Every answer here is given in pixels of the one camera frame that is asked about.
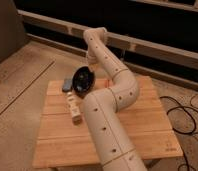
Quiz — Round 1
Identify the white metal rail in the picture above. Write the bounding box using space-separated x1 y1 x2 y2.
18 10 198 70

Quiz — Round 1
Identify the black floor cable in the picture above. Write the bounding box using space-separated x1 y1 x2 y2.
159 93 198 171

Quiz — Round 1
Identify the grey cabinet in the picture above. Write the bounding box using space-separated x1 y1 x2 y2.
0 0 28 63

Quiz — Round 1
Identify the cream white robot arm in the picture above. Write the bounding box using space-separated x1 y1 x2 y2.
83 27 147 171

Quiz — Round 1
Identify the grey blue sponge block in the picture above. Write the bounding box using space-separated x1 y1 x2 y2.
62 78 73 92

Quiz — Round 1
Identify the dark ceramic bowl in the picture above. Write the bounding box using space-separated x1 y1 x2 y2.
72 66 95 98

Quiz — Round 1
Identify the wooden board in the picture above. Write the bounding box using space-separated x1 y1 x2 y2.
33 76 182 168

